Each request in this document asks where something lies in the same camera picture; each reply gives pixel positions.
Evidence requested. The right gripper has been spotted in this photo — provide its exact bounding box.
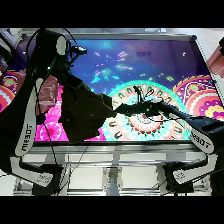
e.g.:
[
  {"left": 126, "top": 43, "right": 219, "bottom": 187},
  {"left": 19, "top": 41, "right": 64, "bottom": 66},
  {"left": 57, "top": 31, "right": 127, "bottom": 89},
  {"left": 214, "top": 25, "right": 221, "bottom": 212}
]
[{"left": 139, "top": 99, "right": 170, "bottom": 118}]

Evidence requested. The black garment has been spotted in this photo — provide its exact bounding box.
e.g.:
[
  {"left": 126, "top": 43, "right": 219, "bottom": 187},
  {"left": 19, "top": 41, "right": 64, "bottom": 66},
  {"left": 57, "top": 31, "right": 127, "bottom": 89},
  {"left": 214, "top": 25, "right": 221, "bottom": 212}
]
[{"left": 57, "top": 71, "right": 144, "bottom": 145}]

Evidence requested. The brown garment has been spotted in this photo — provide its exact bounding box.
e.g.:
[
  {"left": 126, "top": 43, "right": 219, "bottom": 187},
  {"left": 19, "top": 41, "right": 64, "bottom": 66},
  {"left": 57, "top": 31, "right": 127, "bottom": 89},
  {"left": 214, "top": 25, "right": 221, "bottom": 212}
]
[{"left": 37, "top": 74, "right": 61, "bottom": 116}]

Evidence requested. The silver frame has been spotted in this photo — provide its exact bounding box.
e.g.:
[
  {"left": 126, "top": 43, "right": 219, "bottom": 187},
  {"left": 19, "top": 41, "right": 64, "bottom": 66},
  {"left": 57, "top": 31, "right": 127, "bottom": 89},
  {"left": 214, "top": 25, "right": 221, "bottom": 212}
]
[{"left": 13, "top": 141, "right": 215, "bottom": 197}]

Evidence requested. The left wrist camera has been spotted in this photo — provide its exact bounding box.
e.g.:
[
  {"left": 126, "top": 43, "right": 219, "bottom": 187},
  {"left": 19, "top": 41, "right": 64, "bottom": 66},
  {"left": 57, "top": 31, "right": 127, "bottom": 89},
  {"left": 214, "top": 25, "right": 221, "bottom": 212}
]
[{"left": 68, "top": 44, "right": 88, "bottom": 57}]

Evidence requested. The black cable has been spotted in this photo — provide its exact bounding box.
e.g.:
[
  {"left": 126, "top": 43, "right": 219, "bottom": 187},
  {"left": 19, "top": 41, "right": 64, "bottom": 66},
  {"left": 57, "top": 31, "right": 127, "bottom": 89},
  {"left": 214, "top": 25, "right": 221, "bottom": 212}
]
[
  {"left": 24, "top": 28, "right": 44, "bottom": 88},
  {"left": 35, "top": 98, "right": 60, "bottom": 178}
]

